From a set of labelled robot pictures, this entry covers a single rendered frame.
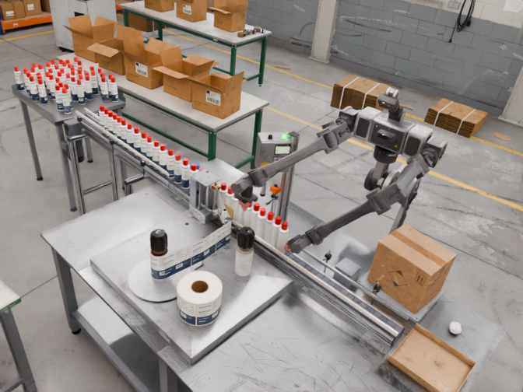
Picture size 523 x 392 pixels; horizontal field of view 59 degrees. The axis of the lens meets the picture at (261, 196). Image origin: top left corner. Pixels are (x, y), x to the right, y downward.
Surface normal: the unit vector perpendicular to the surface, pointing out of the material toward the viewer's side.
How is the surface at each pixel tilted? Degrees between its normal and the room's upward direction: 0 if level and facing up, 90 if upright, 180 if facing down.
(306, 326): 0
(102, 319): 0
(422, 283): 90
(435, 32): 90
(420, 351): 0
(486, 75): 90
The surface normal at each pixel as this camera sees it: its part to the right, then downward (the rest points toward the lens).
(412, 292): -0.74, 0.33
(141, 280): 0.09, -0.81
